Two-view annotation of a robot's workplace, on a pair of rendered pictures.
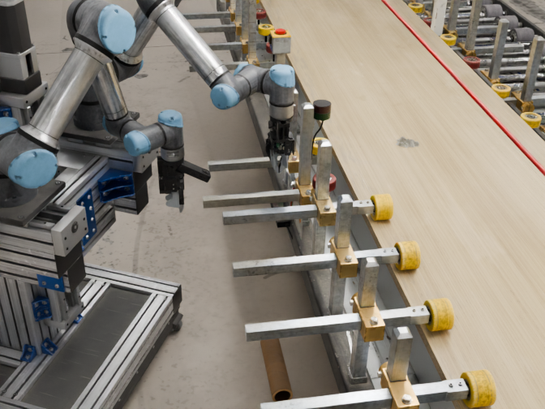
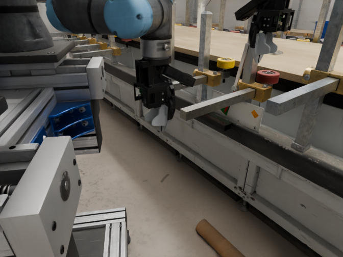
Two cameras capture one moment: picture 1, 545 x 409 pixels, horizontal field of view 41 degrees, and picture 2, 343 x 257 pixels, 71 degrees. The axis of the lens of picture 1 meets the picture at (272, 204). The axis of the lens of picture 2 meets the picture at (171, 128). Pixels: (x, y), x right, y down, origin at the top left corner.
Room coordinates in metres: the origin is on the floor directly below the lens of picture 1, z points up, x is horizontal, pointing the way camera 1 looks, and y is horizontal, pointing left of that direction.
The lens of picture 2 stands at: (1.46, 0.55, 1.15)
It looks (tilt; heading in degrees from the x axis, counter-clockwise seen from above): 29 degrees down; 334
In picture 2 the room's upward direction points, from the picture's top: straight up
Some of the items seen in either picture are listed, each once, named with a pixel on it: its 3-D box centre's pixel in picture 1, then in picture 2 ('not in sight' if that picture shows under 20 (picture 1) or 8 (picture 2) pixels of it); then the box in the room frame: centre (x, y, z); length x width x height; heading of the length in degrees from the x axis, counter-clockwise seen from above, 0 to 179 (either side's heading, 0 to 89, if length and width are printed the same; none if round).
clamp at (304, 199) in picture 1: (306, 191); (252, 90); (2.11, -0.11, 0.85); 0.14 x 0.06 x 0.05; 10
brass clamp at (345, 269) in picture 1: (342, 256); not in sight; (1.62, -0.20, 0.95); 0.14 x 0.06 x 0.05; 10
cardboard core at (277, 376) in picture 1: (276, 368); (220, 244); (2.07, -0.03, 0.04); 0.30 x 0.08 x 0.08; 10
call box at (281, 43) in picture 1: (280, 42); not in sight; (2.64, -0.02, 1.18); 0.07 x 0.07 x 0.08; 10
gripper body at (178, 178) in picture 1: (171, 173); (154, 81); (2.01, 0.33, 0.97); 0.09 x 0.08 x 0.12; 100
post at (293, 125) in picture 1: (290, 148); (203, 69); (2.38, -0.06, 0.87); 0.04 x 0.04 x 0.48; 10
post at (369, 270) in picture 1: (362, 332); not in sight; (1.40, -0.24, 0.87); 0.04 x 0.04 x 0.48; 10
